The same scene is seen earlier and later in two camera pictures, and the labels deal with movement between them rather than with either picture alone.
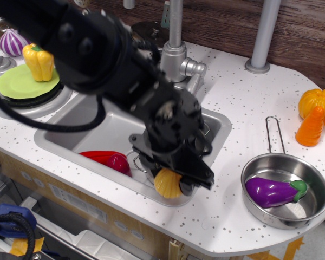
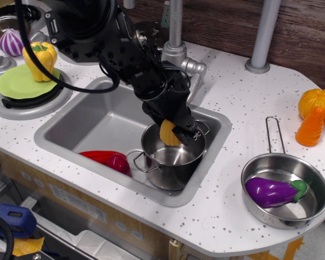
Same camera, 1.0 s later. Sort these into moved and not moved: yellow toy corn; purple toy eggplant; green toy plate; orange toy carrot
Moved: yellow toy corn
Not moved: purple toy eggplant; green toy plate; orange toy carrot
